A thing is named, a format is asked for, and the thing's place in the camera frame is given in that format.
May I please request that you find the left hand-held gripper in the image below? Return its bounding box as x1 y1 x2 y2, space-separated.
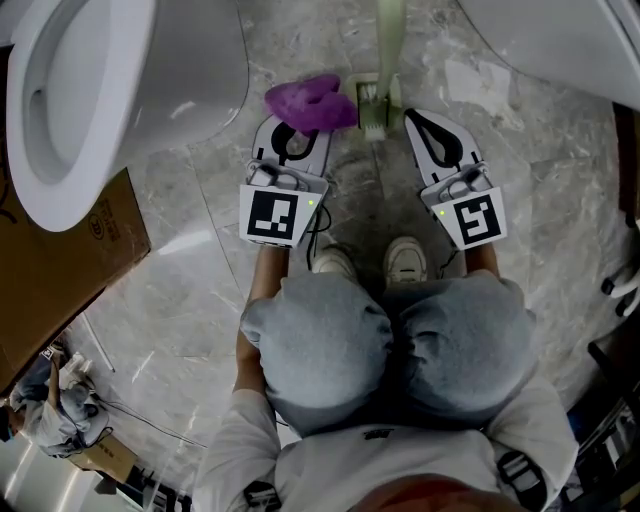
238 115 335 250

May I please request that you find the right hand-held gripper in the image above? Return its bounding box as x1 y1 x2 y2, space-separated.
402 107 509 251

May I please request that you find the purple cloth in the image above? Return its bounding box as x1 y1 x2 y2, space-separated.
263 73 359 132

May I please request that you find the pale green toilet brush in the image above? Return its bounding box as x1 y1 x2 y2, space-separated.
354 0 405 143

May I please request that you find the person's right forearm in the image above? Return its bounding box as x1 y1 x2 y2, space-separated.
463 244 501 280

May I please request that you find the person's left forearm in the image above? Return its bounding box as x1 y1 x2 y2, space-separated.
233 243 294 396

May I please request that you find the white toilet with open lid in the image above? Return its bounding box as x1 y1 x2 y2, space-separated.
4 0 251 234

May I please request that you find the white smart toilet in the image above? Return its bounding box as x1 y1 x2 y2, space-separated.
455 0 640 111

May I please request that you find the person's right white shoe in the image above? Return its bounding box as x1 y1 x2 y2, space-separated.
382 235 429 287

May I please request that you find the person's white shoe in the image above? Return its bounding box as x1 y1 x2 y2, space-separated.
310 243 359 281
382 235 429 287

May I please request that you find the person's left white shoe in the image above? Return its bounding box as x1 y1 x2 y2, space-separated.
310 243 359 281

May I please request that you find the white grey office chair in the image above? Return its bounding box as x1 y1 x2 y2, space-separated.
599 259 640 319

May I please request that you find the large cardboard box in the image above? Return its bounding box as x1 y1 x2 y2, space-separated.
0 167 153 396

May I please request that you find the person's white shirt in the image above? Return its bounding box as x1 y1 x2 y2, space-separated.
192 372 581 512

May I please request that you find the dark cabinet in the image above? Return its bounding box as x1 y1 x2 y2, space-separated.
564 339 640 506

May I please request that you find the small cardboard box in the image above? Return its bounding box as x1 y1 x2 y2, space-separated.
67 429 139 484

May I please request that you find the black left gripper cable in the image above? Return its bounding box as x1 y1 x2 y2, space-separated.
304 202 334 261

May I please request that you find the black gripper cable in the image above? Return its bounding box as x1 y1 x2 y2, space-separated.
438 247 461 279
304 202 334 261

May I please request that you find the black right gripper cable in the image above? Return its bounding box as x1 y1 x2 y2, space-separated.
438 247 461 279

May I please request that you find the black floor cable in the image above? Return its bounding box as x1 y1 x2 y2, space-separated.
94 397 209 449

